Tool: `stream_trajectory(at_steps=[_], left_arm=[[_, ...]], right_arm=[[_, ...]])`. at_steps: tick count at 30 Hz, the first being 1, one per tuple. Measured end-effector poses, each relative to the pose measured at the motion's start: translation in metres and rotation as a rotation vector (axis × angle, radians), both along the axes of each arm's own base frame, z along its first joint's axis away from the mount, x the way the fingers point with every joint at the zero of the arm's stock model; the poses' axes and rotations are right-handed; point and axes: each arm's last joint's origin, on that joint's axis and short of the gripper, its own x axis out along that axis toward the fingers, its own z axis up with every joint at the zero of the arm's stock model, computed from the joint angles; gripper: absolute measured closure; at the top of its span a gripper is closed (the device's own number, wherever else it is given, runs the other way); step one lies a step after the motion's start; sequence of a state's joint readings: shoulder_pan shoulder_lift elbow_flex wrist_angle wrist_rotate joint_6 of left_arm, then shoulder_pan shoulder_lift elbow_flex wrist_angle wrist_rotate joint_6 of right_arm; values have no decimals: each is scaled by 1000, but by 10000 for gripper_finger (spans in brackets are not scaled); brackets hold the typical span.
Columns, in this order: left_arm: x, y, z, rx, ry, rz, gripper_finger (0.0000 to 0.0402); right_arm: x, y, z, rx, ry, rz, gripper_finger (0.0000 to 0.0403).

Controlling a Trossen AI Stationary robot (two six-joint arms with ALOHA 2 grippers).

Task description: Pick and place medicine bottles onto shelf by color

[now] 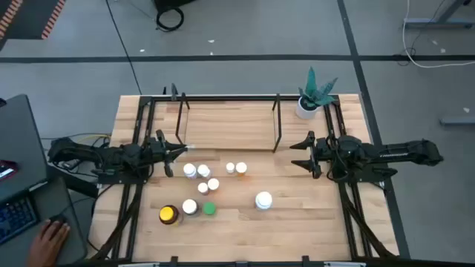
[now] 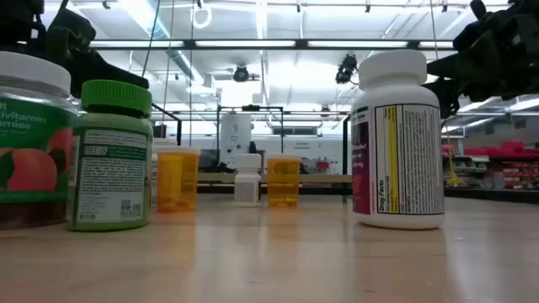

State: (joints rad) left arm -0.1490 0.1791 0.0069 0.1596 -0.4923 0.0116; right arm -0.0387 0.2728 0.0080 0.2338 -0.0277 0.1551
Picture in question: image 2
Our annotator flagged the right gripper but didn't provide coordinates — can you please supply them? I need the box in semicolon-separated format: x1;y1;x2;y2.
422;16;519;120

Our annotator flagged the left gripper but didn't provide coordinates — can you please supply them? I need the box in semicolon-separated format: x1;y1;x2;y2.
41;7;152;99

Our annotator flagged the large white bottle purple label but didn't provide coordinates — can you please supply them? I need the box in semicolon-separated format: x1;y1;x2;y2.
350;49;446;231

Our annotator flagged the multivitamin gummies jar white cap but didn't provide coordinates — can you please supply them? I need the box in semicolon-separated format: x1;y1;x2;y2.
0;50;79;231

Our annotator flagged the green bottle with green cap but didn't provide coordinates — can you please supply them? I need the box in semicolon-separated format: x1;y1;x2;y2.
67;79;154;232

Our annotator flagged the white medicine bottle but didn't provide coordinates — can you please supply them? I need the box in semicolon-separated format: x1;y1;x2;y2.
150;151;159;208

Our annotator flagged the small white pill bottle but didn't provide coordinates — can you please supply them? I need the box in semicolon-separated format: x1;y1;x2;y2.
233;153;263;208

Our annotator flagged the parts bin rack grey red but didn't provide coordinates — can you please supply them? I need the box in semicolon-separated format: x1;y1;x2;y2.
440;141;539;190

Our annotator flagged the white cylindrical tank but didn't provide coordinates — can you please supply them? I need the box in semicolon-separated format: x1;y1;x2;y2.
218;112;253;170

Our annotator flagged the black hanging cable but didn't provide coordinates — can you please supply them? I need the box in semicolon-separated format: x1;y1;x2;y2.
141;0;163;80

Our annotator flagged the tan hanging cord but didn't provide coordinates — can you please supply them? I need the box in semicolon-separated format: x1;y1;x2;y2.
161;0;176;127

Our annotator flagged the black overhead frame beam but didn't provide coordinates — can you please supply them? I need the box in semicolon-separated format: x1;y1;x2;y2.
90;39;456;51

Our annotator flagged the white hanging ring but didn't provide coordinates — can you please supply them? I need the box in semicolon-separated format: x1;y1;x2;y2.
191;2;213;29

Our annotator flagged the black overhead camera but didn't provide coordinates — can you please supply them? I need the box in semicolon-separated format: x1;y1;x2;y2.
335;53;359;84

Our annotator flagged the wooden shelf with black frame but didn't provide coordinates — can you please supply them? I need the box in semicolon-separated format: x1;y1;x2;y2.
150;103;354;199

